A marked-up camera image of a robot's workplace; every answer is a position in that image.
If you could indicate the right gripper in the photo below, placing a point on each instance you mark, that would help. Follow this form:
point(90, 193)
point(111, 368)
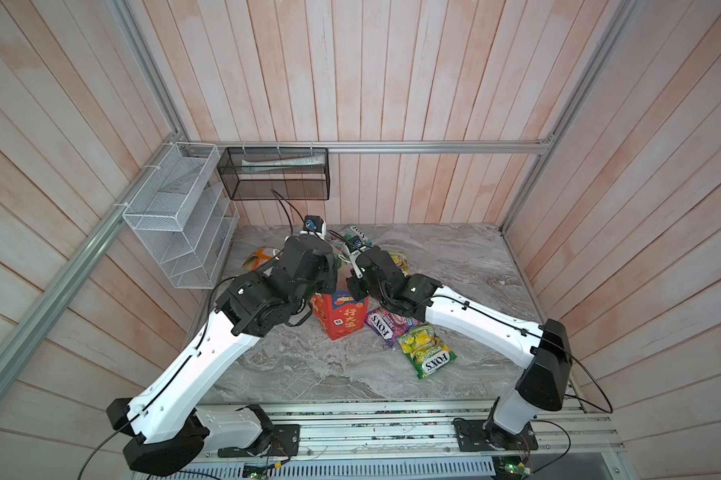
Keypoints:
point(355, 292)

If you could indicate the red paper bag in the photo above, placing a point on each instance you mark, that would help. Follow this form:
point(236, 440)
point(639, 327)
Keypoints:
point(339, 313)

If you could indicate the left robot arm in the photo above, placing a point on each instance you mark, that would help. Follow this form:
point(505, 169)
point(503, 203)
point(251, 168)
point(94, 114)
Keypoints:
point(168, 428)

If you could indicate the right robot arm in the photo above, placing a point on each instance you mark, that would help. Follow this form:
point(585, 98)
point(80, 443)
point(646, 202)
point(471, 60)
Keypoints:
point(542, 351)

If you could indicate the purple berry candy bag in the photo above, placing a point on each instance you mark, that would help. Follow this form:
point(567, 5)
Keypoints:
point(390, 326)

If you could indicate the green spring tea candy bag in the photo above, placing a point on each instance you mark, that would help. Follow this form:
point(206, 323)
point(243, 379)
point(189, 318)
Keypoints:
point(401, 261)

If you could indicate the teal mint candy bag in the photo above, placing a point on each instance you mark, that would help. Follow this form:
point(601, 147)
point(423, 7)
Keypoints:
point(352, 231)

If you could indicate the green lemon candy bag front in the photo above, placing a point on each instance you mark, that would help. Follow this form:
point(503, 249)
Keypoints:
point(426, 351)

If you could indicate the orange candy bag back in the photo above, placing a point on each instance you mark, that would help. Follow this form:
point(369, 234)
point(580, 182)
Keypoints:
point(261, 258)

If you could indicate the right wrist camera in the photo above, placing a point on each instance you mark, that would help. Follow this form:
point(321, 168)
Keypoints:
point(355, 242)

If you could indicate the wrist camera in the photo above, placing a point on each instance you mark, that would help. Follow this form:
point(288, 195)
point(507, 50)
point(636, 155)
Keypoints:
point(355, 242)
point(314, 225)

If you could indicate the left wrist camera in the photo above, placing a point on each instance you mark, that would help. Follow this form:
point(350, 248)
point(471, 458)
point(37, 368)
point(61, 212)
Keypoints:
point(314, 225)

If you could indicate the black mesh wall basket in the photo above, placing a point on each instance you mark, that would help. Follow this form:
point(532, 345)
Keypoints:
point(269, 173)

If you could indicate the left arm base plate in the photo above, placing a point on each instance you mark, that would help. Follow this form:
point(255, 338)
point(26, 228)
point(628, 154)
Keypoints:
point(280, 440)

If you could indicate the aluminium frame rail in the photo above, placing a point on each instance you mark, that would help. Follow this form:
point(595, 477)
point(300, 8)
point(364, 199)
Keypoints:
point(393, 147)

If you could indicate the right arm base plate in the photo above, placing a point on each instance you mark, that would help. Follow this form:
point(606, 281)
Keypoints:
point(473, 436)

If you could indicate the white wire mesh shelf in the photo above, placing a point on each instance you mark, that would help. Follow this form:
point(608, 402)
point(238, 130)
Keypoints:
point(180, 214)

